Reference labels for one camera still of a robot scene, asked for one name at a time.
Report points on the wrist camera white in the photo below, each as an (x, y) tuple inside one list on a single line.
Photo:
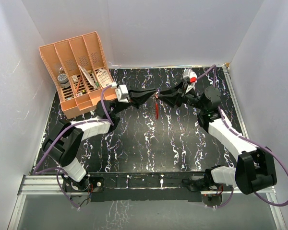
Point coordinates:
[(190, 79), (121, 92)]

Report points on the small white eraser block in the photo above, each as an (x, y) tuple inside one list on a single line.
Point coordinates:
[(75, 78)]

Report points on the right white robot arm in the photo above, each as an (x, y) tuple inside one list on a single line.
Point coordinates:
[(255, 167)]

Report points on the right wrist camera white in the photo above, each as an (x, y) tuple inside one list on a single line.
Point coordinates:
[(190, 79)]

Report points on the steel key holder red handle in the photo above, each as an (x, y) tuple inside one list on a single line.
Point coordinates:
[(156, 106)]

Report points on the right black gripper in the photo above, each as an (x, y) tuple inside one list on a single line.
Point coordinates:
[(174, 96)]

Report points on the white paper card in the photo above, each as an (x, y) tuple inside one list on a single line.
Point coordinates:
[(90, 78)]

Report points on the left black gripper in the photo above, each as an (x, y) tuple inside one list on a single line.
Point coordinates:
[(138, 97)]

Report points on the peach desk organizer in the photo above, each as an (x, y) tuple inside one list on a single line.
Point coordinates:
[(64, 57)]

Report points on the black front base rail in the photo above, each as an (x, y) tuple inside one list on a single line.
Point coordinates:
[(152, 186)]

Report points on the white labelled packet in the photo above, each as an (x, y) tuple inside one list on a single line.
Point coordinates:
[(103, 78)]

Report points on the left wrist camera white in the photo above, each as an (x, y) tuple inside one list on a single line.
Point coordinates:
[(121, 92)]

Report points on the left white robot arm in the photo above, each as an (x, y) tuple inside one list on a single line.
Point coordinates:
[(64, 141)]

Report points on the red pencil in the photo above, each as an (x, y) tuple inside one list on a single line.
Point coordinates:
[(78, 85)]

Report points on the small grey jar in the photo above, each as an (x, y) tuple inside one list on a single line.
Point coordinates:
[(63, 80)]

